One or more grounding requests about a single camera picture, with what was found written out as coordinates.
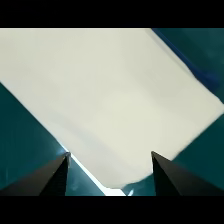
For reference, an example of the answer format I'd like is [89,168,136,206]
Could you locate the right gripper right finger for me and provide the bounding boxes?
[150,150,224,197]

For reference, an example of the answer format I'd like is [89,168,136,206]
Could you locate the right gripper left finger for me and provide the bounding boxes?
[0,151,72,197]

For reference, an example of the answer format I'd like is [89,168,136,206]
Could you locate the white shirt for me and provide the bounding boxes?
[0,27,224,190]

